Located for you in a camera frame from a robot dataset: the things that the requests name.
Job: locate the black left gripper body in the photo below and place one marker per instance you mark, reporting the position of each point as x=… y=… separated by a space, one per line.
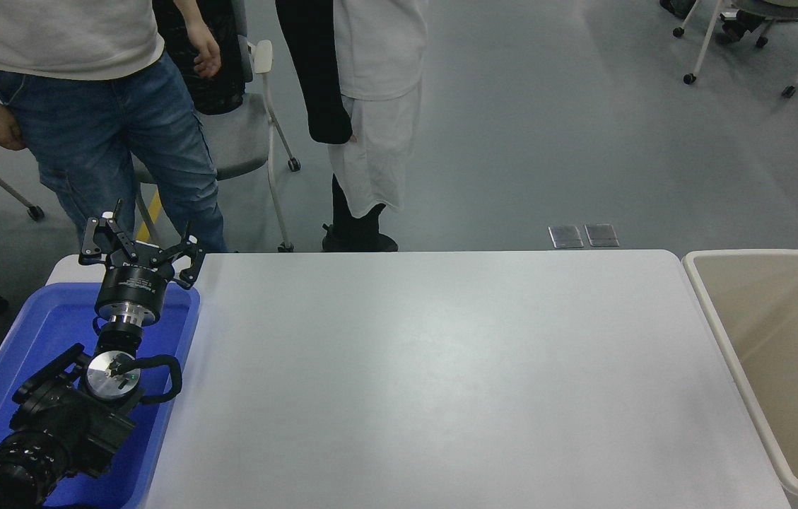
x=133 y=283

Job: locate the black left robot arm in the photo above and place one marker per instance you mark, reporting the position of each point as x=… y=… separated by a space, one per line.
x=59 y=424

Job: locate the person's right forearm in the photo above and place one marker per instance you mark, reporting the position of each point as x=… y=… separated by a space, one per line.
x=331 y=106

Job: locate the person's left forearm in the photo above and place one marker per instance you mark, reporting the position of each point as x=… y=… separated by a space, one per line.
x=190 y=14

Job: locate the person's left hand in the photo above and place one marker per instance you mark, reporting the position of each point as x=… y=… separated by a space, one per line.
x=206 y=51

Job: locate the large pale plastic bin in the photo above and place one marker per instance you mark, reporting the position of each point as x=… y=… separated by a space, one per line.
x=759 y=332

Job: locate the blue plastic tray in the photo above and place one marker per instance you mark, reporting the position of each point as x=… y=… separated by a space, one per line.
x=45 y=325

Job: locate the person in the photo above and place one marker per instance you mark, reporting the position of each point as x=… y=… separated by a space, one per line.
x=377 y=56
x=102 y=120

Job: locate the black garment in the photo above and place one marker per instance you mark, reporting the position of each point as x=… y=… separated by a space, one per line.
x=222 y=85

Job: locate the metal floor plate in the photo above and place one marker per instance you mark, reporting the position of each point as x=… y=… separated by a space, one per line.
x=565 y=237
x=601 y=235

